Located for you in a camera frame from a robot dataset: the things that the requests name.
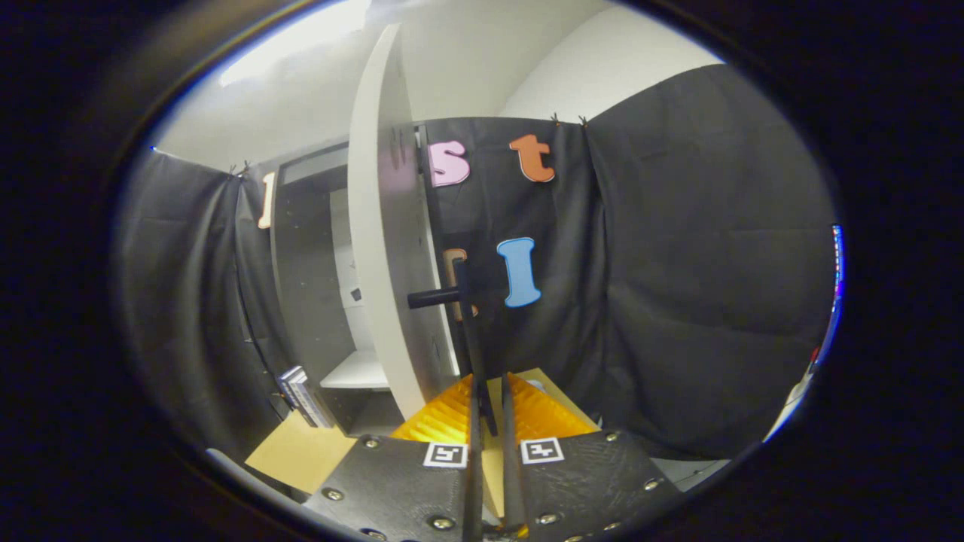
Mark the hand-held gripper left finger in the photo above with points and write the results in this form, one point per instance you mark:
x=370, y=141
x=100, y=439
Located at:
x=474, y=489

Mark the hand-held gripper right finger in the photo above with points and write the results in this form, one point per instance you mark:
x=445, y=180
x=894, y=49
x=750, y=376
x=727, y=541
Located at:
x=510, y=482

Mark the grey cover book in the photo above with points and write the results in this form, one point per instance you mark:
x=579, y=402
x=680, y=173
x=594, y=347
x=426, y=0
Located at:
x=312, y=395

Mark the white cabinet door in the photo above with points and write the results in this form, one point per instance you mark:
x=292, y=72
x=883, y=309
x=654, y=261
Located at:
x=376, y=263

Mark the black backdrop cloth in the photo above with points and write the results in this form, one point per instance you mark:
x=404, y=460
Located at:
x=678, y=263

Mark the white spine book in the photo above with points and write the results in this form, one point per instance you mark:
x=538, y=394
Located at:
x=300, y=395

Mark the grey cabinet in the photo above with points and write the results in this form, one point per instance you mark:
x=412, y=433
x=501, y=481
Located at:
x=309, y=301

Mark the white desk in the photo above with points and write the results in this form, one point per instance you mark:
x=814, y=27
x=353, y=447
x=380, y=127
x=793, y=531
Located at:
x=794, y=399

